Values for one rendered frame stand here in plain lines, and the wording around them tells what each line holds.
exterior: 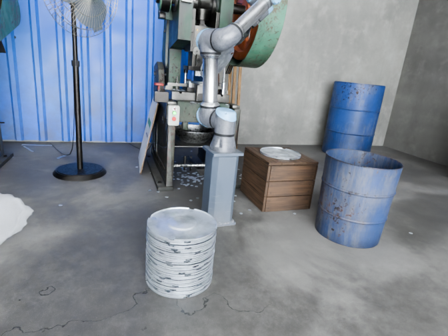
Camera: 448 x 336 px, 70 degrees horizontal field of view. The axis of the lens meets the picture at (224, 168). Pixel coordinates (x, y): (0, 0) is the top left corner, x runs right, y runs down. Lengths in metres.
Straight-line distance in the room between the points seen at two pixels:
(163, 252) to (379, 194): 1.17
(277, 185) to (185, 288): 1.05
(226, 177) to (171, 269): 0.71
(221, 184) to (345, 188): 0.68
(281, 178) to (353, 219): 0.53
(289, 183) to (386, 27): 3.36
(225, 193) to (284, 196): 0.52
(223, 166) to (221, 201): 0.22
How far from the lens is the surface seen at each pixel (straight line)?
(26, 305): 1.46
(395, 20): 5.21
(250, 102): 4.01
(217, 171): 1.77
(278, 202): 2.19
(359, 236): 1.96
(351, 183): 1.83
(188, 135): 2.47
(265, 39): 2.38
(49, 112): 3.69
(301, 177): 2.21
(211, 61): 1.83
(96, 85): 3.61
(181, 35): 2.41
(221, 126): 1.76
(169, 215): 1.43
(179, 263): 1.29
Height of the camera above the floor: 0.89
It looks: 17 degrees down
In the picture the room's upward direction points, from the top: 6 degrees clockwise
